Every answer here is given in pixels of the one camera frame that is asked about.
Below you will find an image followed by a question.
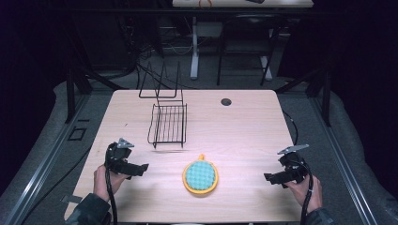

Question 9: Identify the left hand-held gripper black cable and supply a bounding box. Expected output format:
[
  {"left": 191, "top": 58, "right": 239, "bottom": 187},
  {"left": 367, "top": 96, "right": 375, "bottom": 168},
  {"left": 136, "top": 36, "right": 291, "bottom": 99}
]
[{"left": 104, "top": 168, "right": 118, "bottom": 225}]

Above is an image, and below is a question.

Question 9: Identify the right hand-held gripper black cable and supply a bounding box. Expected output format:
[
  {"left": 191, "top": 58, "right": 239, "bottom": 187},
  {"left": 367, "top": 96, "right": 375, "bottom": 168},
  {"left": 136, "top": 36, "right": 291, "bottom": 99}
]
[{"left": 299, "top": 160, "right": 314, "bottom": 225}]

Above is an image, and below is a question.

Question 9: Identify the round teal and orange pot holder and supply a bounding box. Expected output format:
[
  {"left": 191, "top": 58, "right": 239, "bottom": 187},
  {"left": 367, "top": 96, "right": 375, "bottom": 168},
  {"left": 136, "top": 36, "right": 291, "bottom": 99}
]
[{"left": 182, "top": 153, "right": 220, "bottom": 195}]

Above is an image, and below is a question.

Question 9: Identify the hand-held gripper black cable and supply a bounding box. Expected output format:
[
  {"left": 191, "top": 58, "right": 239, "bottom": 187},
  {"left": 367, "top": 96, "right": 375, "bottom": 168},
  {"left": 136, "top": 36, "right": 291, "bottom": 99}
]
[
  {"left": 104, "top": 168, "right": 118, "bottom": 225},
  {"left": 299, "top": 160, "right": 314, "bottom": 225}
]

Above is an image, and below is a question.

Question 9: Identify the person's right hand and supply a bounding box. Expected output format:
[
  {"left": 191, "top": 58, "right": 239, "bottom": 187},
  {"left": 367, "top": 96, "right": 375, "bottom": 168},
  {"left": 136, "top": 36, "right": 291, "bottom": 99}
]
[{"left": 284, "top": 174, "right": 323, "bottom": 214}]

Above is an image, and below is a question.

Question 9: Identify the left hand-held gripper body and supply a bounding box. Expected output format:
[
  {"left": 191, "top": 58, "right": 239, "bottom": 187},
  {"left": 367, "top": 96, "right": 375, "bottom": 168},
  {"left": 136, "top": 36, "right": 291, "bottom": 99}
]
[{"left": 104, "top": 137, "right": 135, "bottom": 173}]

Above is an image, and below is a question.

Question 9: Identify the black chair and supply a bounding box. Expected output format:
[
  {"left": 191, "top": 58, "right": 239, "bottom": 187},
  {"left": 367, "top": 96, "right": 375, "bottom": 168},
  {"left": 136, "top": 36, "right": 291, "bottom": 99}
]
[{"left": 216, "top": 13, "right": 284, "bottom": 87}]

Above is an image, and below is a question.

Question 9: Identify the black metal frame stand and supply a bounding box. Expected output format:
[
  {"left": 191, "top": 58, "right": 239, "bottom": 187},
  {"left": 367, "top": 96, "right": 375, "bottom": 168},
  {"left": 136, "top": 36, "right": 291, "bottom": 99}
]
[
  {"left": 275, "top": 67, "right": 332, "bottom": 128},
  {"left": 64, "top": 18, "right": 130, "bottom": 125}
]

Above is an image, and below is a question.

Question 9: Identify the person's left hand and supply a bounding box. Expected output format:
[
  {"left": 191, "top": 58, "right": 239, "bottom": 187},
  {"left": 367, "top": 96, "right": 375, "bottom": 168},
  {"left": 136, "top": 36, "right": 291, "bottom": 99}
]
[{"left": 93, "top": 164, "right": 130, "bottom": 203}]

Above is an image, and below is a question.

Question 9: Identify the grey tape strip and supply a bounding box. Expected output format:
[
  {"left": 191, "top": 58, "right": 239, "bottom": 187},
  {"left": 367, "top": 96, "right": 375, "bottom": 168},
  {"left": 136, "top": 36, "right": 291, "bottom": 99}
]
[{"left": 60, "top": 194, "right": 84, "bottom": 204}]

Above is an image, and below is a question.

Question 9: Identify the white desk with white legs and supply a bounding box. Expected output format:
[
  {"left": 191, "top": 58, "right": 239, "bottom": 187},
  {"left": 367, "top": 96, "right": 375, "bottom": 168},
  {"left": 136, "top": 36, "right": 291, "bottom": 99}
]
[{"left": 172, "top": 0, "right": 314, "bottom": 81}]

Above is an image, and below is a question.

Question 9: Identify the thin black floor cable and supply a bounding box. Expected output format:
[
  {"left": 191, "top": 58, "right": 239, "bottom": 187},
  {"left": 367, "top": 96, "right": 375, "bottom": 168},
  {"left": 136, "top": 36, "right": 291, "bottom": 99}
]
[
  {"left": 282, "top": 110, "right": 299, "bottom": 146},
  {"left": 18, "top": 146, "right": 93, "bottom": 225}
]

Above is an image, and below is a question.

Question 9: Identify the aluminium floor rail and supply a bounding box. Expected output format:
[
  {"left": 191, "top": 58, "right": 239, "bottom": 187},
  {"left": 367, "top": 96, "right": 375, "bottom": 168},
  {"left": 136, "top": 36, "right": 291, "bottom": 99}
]
[
  {"left": 0, "top": 93, "right": 92, "bottom": 225},
  {"left": 308, "top": 97, "right": 381, "bottom": 225}
]

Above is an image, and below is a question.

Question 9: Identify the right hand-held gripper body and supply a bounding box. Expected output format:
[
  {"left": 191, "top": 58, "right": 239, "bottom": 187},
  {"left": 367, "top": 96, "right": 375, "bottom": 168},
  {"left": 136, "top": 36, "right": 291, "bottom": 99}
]
[{"left": 277, "top": 143, "right": 310, "bottom": 185}]

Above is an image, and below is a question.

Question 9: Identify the black wire rack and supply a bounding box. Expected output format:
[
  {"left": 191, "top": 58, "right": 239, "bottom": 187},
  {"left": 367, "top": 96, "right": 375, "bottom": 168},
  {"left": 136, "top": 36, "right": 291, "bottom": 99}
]
[{"left": 138, "top": 60, "right": 189, "bottom": 150}]

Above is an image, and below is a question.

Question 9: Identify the tangle of dark cables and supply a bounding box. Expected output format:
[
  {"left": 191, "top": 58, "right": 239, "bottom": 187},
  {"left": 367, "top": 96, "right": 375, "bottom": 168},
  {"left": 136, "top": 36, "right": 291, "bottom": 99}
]
[{"left": 115, "top": 15, "right": 195, "bottom": 92}]

